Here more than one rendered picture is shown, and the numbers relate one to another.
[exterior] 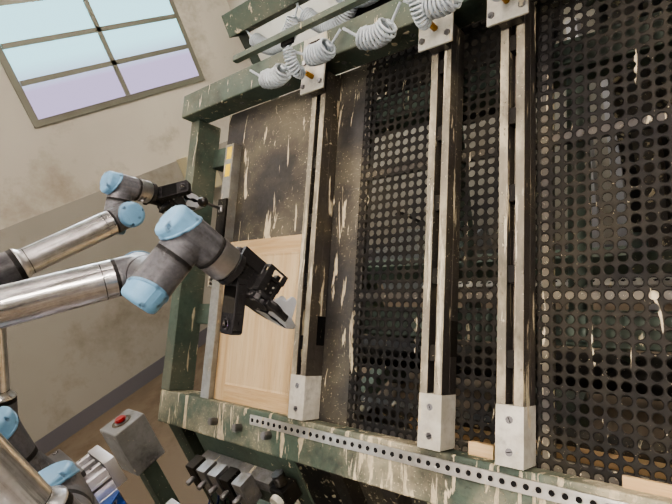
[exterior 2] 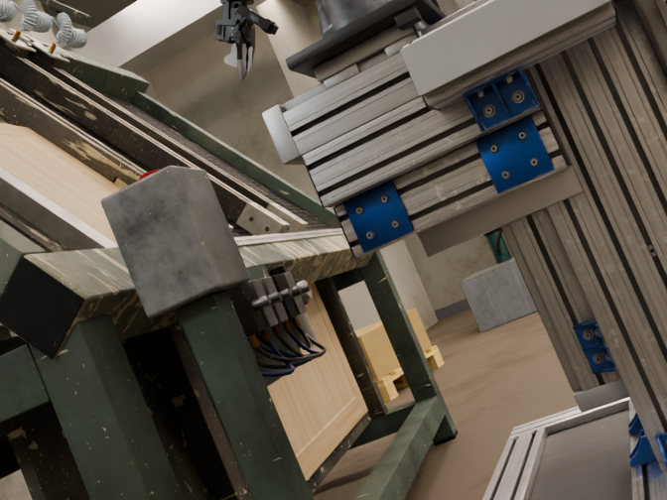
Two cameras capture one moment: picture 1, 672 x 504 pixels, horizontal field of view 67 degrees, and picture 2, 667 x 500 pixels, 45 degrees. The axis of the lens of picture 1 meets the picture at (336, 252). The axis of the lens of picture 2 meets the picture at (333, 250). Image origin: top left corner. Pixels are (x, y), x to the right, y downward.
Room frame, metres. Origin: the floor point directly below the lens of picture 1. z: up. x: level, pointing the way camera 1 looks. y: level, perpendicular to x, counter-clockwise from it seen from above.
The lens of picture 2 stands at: (2.00, 2.02, 0.68)
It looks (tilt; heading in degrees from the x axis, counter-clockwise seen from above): 3 degrees up; 241
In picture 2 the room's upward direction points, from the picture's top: 23 degrees counter-clockwise
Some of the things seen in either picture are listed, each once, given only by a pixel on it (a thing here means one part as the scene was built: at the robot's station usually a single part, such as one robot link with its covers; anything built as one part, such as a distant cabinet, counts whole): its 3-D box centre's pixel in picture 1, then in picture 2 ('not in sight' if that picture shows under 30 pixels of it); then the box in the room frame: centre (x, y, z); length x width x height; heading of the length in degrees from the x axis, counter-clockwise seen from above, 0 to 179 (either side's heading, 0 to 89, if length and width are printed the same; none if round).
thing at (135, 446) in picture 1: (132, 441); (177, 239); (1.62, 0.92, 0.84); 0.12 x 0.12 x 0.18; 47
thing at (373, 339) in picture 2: not in sight; (337, 374); (-0.36, -2.87, 0.21); 1.15 x 0.79 x 0.42; 119
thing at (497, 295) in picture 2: not in sight; (504, 261); (-2.26, -3.14, 0.42); 0.85 x 0.67 x 0.85; 44
